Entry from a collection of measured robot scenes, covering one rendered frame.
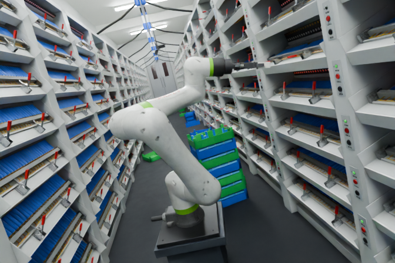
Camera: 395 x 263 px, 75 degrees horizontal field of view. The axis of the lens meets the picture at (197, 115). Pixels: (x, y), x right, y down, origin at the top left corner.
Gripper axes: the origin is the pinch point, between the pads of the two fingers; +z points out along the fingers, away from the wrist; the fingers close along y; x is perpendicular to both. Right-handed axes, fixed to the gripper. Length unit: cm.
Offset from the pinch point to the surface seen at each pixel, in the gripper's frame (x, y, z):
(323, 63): -2.6, 39.2, 7.3
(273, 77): -6.1, -18.0, 13.1
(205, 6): 74, -158, -1
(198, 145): -50, -47, -29
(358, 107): -17, 52, 11
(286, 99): -17.9, 1.8, 11.6
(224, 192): -87, -49, -11
